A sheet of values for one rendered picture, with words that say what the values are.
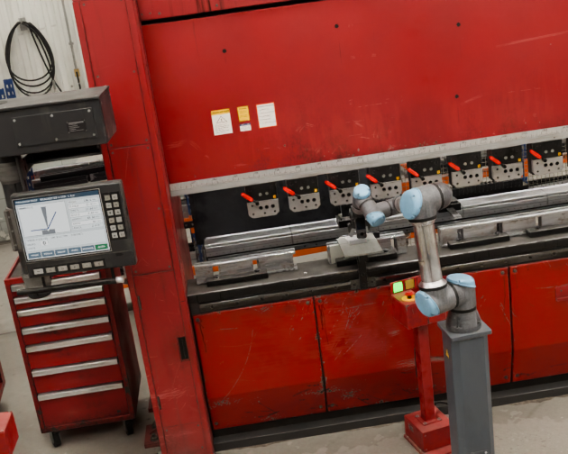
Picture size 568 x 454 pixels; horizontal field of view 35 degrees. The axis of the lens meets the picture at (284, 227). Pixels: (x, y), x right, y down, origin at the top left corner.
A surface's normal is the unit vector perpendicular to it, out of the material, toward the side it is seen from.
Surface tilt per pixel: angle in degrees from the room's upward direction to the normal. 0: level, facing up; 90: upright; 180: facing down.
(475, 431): 90
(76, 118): 90
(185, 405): 90
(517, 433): 0
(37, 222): 90
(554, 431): 0
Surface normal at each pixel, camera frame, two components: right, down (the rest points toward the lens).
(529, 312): 0.09, 0.30
